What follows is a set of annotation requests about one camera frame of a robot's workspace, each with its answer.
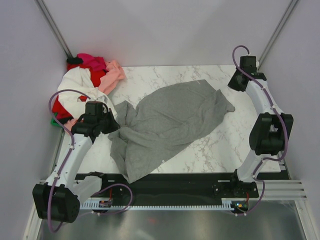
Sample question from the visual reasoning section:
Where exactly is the grey t shirt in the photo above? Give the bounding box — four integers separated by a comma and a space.
108, 79, 235, 183

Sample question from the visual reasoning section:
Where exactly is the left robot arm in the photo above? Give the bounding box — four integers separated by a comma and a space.
32, 101, 120, 223

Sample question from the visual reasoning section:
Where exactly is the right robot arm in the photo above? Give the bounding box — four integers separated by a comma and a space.
228, 55, 294, 197

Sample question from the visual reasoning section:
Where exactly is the red t shirt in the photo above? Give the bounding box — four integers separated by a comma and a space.
52, 63, 107, 124

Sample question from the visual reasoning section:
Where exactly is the green t shirt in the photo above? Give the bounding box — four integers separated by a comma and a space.
50, 112, 66, 127

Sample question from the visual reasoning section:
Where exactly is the magenta t shirt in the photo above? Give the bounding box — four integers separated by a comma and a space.
77, 53, 107, 71

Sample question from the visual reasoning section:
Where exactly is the black garment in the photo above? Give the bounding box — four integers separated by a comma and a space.
66, 57, 84, 65

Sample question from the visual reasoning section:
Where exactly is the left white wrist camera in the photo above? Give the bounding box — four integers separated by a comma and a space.
88, 95, 112, 107

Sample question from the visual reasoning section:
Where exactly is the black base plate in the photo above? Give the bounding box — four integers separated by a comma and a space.
75, 172, 259, 206

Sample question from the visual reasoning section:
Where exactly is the right aluminium frame post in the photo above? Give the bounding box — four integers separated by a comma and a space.
257, 0, 300, 70

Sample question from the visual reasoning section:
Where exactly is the aluminium frame post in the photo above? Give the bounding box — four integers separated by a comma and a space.
34, 0, 73, 58
257, 0, 300, 70

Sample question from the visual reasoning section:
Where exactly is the left aluminium frame post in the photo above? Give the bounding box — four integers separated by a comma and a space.
34, 0, 73, 58

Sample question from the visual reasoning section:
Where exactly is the white slotted cable duct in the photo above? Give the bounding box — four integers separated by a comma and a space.
80, 198, 235, 211

